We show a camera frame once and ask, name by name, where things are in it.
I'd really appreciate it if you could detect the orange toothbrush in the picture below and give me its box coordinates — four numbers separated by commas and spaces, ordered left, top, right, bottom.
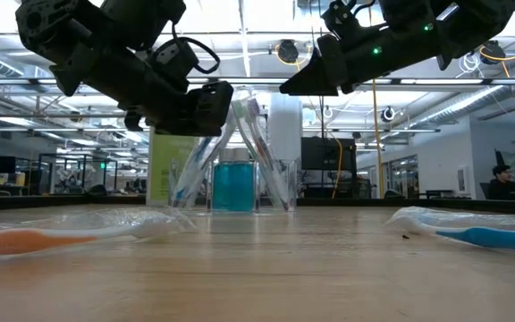
239, 100, 292, 212
0, 206, 196, 265

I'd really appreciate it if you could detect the clear acrylic organizer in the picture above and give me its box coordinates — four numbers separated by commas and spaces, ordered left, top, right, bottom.
167, 158, 298, 214

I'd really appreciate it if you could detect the short yellow hanging cable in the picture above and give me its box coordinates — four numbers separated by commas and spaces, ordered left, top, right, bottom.
332, 137, 344, 200

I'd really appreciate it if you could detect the green wipes canister white lid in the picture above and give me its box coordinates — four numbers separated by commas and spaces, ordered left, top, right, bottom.
146, 132, 200, 206

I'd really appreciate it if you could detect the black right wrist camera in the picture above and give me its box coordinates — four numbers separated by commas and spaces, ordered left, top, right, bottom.
321, 0, 366, 40

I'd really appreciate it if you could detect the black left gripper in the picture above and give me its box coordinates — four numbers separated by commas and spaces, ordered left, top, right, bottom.
82, 48, 234, 138

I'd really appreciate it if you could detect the person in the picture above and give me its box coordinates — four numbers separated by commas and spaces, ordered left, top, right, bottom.
484, 163, 515, 201

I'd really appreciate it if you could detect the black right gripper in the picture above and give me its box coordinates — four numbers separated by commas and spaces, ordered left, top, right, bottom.
279, 20, 444, 97

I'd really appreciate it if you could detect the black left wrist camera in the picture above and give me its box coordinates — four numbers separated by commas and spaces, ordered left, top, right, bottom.
149, 38, 201, 86

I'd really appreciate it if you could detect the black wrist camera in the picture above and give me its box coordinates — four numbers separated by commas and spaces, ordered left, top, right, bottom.
321, 0, 366, 40
149, 38, 201, 86

